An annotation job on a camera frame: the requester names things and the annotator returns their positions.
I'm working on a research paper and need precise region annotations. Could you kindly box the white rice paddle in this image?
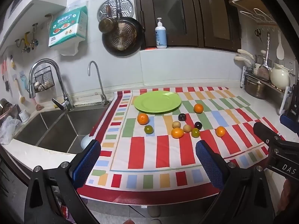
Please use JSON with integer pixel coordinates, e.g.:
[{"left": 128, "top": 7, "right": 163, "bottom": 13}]
[{"left": 277, "top": 30, "right": 285, "bottom": 60}]

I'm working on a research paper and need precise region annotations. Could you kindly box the tall arched steel faucet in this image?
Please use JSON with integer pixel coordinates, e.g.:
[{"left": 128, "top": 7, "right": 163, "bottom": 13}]
[{"left": 28, "top": 59, "right": 75, "bottom": 111}]

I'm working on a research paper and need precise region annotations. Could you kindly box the slim steel faucet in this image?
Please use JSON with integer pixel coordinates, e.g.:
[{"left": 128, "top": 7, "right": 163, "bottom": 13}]
[{"left": 88, "top": 61, "right": 110, "bottom": 106}]

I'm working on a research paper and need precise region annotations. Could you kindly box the steel ladle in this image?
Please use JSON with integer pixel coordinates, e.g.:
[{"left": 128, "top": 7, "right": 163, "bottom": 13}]
[{"left": 258, "top": 33, "right": 271, "bottom": 80}]

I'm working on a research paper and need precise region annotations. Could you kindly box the black wire basket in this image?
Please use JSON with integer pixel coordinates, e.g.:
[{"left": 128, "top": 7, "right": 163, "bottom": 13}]
[{"left": 27, "top": 66, "right": 55, "bottom": 93}]

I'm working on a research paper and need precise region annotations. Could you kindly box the white wire hanger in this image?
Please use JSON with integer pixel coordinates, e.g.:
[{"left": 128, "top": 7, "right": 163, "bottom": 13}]
[{"left": 239, "top": 8, "right": 277, "bottom": 25}]

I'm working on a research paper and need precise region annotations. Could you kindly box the round steel steamer tray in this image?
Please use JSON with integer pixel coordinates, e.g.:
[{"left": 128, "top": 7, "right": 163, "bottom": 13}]
[{"left": 97, "top": 0, "right": 135, "bottom": 21}]

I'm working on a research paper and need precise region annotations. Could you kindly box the dark wooden cabinet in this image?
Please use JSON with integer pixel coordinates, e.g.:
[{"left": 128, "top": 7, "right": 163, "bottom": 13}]
[{"left": 132, "top": 0, "right": 242, "bottom": 52}]

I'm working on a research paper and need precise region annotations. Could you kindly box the white ceramic kettle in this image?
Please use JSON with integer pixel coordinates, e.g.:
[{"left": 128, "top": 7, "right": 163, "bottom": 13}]
[{"left": 270, "top": 63, "right": 293, "bottom": 90}]

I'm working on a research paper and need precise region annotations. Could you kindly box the steel cooking pot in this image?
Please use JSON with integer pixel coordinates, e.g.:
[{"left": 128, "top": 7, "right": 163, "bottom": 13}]
[{"left": 244, "top": 75, "right": 269, "bottom": 99}]

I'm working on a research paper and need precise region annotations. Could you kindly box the paper towel pack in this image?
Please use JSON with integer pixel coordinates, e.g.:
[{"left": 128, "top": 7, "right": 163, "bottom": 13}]
[{"left": 48, "top": 5, "right": 88, "bottom": 56}]

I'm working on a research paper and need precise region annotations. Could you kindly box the black frying pan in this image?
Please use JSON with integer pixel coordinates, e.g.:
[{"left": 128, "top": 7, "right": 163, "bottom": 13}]
[{"left": 102, "top": 17, "right": 145, "bottom": 57}]

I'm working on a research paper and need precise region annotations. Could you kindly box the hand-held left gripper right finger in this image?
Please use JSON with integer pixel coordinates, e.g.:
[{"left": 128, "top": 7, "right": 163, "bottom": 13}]
[{"left": 196, "top": 140, "right": 277, "bottom": 224}]

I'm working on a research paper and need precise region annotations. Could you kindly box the striped colourful table cloth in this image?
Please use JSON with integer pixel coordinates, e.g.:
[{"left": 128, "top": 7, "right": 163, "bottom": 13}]
[{"left": 77, "top": 87, "right": 281, "bottom": 206}]

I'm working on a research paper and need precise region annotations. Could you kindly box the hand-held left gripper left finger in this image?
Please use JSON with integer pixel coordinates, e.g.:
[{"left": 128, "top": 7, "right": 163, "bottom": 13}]
[{"left": 24, "top": 139, "right": 101, "bottom": 224}]

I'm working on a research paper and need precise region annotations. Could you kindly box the small white cup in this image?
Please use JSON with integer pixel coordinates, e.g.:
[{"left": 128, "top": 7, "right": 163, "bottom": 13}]
[{"left": 18, "top": 111, "right": 30, "bottom": 123}]

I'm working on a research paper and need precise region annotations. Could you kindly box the steel double sink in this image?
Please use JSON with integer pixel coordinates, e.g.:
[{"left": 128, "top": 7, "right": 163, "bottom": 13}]
[{"left": 14, "top": 107, "right": 110, "bottom": 154}]

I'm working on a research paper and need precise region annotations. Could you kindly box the metal dish rack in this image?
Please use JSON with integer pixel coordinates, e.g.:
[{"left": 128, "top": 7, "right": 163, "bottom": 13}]
[{"left": 241, "top": 66, "right": 292, "bottom": 116}]

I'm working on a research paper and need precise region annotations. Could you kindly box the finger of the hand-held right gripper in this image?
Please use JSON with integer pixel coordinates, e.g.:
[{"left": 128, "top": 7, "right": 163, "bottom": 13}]
[
  {"left": 253, "top": 122, "right": 299, "bottom": 150},
  {"left": 280, "top": 108, "right": 299, "bottom": 134}
]

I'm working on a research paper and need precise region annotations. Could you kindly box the clear plastic bag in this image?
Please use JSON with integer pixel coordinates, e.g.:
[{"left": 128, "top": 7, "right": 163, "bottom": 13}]
[{"left": 0, "top": 115, "right": 22, "bottom": 145}]

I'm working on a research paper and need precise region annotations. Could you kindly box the white-handled knife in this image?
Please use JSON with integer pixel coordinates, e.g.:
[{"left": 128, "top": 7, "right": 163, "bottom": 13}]
[
  {"left": 237, "top": 49, "right": 254, "bottom": 57},
  {"left": 234, "top": 56, "right": 251, "bottom": 65}
]

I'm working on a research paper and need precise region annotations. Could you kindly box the pale blue bowl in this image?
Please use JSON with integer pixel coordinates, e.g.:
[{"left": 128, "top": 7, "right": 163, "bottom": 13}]
[{"left": 81, "top": 134, "right": 94, "bottom": 150}]

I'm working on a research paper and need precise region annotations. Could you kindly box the person's right hand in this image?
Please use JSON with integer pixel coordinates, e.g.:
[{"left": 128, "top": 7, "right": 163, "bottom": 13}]
[{"left": 278, "top": 179, "right": 299, "bottom": 218}]

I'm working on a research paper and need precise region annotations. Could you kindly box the small brass pot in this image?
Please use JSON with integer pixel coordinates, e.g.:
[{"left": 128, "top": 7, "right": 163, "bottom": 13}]
[{"left": 98, "top": 5, "right": 118, "bottom": 33}]

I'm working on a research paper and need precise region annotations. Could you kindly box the white soap pump bottle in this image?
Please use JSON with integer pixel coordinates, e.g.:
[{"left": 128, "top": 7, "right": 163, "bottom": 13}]
[{"left": 155, "top": 17, "right": 168, "bottom": 49}]

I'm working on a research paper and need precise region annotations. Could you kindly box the green plate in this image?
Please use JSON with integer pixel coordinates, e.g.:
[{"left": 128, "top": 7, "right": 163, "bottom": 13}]
[{"left": 133, "top": 91, "right": 182, "bottom": 114}]

